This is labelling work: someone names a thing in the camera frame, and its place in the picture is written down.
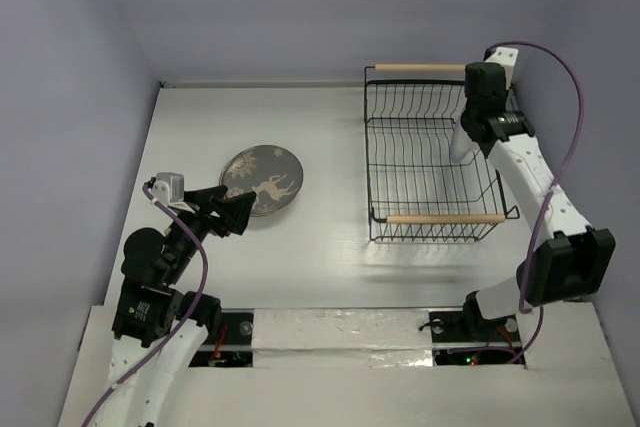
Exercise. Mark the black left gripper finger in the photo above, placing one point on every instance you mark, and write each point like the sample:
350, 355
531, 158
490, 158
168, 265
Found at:
206, 196
236, 212

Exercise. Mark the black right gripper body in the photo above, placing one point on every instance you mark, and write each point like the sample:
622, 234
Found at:
473, 128

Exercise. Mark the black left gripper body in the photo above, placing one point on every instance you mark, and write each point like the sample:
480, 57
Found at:
202, 222

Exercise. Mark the red and teal plate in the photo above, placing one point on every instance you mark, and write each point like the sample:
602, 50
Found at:
273, 215

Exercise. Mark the white deep plate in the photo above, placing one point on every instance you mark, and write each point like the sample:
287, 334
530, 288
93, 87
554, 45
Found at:
461, 144

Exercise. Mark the grey-green mottled plate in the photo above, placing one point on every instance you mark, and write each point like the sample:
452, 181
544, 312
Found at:
272, 172

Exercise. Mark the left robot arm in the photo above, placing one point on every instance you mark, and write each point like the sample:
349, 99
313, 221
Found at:
163, 315

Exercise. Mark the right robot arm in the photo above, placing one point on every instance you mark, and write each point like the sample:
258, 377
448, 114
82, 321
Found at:
592, 254

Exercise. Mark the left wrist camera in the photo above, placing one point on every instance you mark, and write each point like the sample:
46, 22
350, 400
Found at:
166, 188

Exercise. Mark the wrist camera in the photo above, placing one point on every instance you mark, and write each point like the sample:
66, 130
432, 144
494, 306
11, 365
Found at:
506, 57
166, 188

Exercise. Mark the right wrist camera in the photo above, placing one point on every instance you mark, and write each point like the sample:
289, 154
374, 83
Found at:
506, 57

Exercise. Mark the metal side rail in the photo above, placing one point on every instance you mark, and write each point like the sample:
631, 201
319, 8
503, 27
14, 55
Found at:
520, 107

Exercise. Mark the black wire dish rack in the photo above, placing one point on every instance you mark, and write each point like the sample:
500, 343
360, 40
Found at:
414, 192

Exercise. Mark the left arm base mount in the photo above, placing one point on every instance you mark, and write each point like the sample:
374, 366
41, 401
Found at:
231, 347

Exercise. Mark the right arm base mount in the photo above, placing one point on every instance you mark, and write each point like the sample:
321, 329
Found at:
463, 338

